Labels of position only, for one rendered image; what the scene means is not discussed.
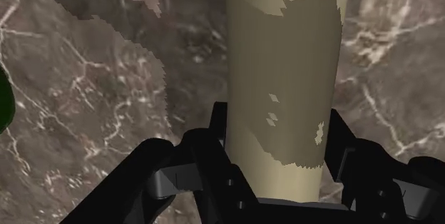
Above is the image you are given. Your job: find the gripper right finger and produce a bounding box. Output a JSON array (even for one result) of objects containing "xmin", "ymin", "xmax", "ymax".
[{"xmin": 324, "ymin": 108, "xmax": 445, "ymax": 224}]

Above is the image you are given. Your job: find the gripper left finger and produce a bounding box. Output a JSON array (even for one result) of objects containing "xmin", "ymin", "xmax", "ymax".
[{"xmin": 59, "ymin": 101, "xmax": 259, "ymax": 224}]

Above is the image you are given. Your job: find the beige cylinder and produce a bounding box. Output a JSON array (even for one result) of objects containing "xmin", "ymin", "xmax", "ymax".
[{"xmin": 225, "ymin": 0, "xmax": 352, "ymax": 203}]

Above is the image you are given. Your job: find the dark green round object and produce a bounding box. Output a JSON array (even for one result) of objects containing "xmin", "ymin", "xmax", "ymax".
[{"xmin": 0, "ymin": 66, "xmax": 16, "ymax": 134}]

